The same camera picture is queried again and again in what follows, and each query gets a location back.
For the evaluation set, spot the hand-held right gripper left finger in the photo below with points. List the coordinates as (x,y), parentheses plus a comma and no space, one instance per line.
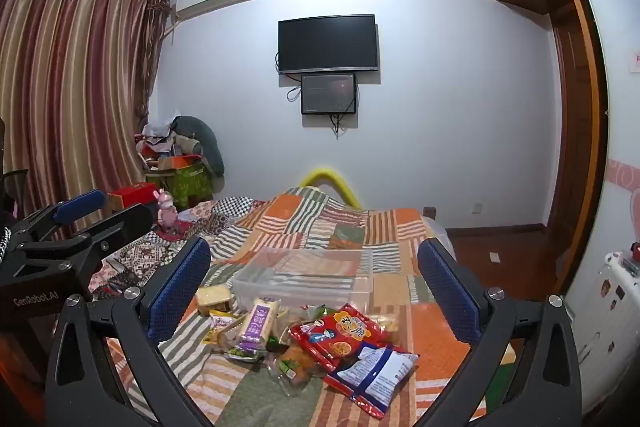
(182,289)

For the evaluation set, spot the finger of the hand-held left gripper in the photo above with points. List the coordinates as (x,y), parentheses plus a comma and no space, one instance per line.
(125,221)
(80,204)

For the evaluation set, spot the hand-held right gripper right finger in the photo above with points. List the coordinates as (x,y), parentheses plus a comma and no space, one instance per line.
(445,289)

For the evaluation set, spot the pale cake packet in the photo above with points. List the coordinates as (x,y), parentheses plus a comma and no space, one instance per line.
(212,299)

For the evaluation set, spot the small yellow red packet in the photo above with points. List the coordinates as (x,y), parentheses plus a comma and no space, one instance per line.
(220,326)

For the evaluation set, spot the purple snack packet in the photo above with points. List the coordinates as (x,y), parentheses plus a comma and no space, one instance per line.
(257,324)

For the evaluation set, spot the blue white snack packet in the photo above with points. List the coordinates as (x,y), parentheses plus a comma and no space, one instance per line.
(375,372)

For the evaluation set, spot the red snack packet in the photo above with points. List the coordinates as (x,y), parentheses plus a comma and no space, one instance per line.
(340,332)

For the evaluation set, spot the clear plastic container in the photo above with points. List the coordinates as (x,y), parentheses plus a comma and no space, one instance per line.
(300,277)

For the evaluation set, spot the clear packet of brown food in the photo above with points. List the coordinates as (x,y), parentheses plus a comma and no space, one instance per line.
(295,367)

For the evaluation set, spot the red box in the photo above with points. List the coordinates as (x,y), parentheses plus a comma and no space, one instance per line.
(132,193)

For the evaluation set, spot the pink toy figure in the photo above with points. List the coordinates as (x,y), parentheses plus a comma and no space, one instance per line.
(166,209)

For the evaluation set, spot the green patterned box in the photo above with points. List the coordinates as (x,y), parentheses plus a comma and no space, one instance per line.
(187,187)

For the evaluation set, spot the pile of papers and boxes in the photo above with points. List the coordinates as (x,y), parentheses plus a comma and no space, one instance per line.
(160,147)

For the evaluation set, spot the striped patchwork blanket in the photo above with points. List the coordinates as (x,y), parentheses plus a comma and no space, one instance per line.
(390,227)

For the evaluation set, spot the checkered patterned cloth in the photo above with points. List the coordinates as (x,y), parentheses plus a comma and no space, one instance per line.
(235,207)

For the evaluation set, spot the grey cushion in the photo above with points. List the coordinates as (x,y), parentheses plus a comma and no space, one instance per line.
(205,137)

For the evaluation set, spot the striped curtain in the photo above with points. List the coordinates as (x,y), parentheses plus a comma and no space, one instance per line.
(75,82)

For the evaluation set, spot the white suitcase with stickers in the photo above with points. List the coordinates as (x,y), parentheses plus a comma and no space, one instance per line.
(610,307)

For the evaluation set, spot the yellow foam tube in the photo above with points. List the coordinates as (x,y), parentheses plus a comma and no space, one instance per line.
(325,172)

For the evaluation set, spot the white wall socket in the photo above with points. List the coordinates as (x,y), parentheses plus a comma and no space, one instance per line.
(477,207)

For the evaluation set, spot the wooden door frame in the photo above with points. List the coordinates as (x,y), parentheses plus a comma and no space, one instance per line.
(575,132)

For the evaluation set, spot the small black wall monitor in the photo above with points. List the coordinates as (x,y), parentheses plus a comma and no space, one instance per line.
(327,94)

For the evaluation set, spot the black wall television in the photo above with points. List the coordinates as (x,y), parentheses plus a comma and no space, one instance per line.
(327,44)

